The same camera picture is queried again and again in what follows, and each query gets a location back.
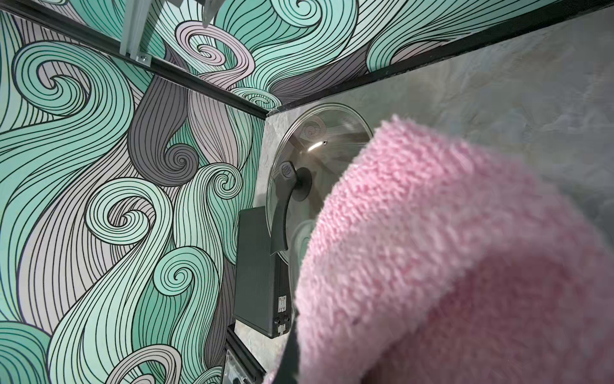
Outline small glass pot lid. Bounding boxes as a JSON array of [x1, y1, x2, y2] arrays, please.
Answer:
[[266, 103, 374, 291]]

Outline pink fluffy cloth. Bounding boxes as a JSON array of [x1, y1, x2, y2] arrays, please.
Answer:
[[265, 117, 613, 383]]

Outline black flat case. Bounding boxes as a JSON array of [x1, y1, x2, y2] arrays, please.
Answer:
[[234, 206, 293, 339]]

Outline aluminium wall rail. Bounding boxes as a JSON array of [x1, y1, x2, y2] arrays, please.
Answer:
[[119, 0, 152, 67]]

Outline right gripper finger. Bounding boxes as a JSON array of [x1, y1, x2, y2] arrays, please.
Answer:
[[273, 314, 300, 384]]

